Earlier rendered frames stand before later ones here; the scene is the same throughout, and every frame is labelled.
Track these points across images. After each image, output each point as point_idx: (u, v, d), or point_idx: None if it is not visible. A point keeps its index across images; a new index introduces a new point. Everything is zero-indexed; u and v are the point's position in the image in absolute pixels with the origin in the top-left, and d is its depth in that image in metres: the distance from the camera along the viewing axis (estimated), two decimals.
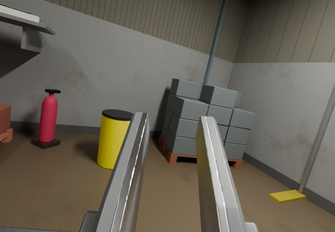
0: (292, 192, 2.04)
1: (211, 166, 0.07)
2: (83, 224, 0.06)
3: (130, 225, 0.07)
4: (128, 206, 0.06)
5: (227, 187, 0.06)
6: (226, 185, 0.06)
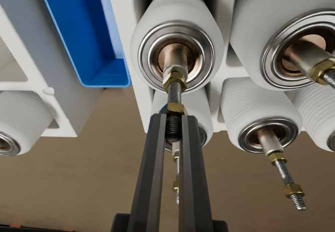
0: None
1: (185, 164, 0.07)
2: (113, 227, 0.06)
3: (158, 227, 0.07)
4: (158, 208, 0.06)
5: (198, 185, 0.06)
6: (197, 183, 0.06)
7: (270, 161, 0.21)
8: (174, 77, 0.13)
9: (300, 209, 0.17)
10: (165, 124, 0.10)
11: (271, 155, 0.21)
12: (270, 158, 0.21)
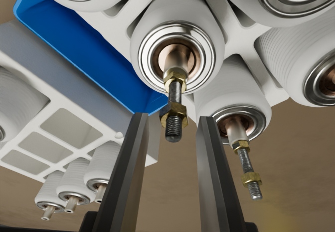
0: None
1: (211, 166, 0.07)
2: (83, 224, 0.06)
3: (130, 225, 0.07)
4: (128, 206, 0.06)
5: (227, 187, 0.06)
6: (226, 185, 0.06)
7: None
8: (183, 92, 0.14)
9: None
10: (179, 121, 0.10)
11: None
12: None
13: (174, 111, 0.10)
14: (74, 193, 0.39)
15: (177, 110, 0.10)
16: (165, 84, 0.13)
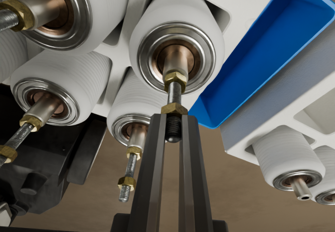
0: None
1: (185, 164, 0.07)
2: (113, 227, 0.06)
3: (158, 227, 0.07)
4: (158, 208, 0.06)
5: (198, 185, 0.06)
6: (197, 183, 0.06)
7: None
8: (181, 94, 0.14)
9: None
10: (180, 123, 0.10)
11: None
12: None
13: (178, 112, 0.10)
14: None
15: (180, 112, 0.10)
16: (166, 82, 0.13)
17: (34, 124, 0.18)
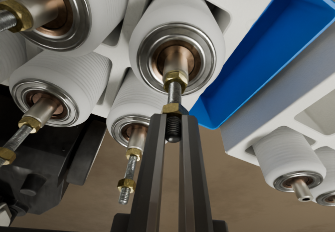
0: None
1: (185, 164, 0.07)
2: (113, 227, 0.06)
3: (158, 227, 0.07)
4: (158, 208, 0.06)
5: (198, 185, 0.06)
6: (197, 183, 0.06)
7: None
8: (164, 86, 0.14)
9: None
10: (171, 130, 0.11)
11: None
12: None
13: None
14: None
15: None
16: (185, 85, 0.13)
17: (33, 126, 0.18)
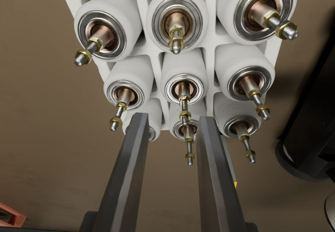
0: None
1: (211, 166, 0.07)
2: (83, 224, 0.06)
3: (130, 225, 0.07)
4: (128, 206, 0.06)
5: (227, 187, 0.06)
6: (226, 185, 0.06)
7: (118, 105, 0.31)
8: (182, 31, 0.22)
9: (113, 129, 0.28)
10: (174, 43, 0.19)
11: (122, 103, 0.32)
12: (120, 104, 0.31)
13: (169, 42, 0.19)
14: None
15: (170, 41, 0.19)
16: None
17: (251, 94, 0.28)
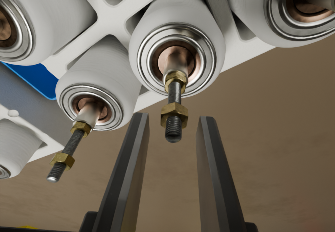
0: None
1: (211, 166, 0.07)
2: (83, 224, 0.06)
3: (130, 225, 0.07)
4: (128, 206, 0.06)
5: (227, 187, 0.06)
6: (226, 185, 0.06)
7: (173, 76, 0.13)
8: None
9: (176, 136, 0.10)
10: None
11: (181, 75, 0.14)
12: (178, 75, 0.13)
13: None
14: None
15: None
16: None
17: None
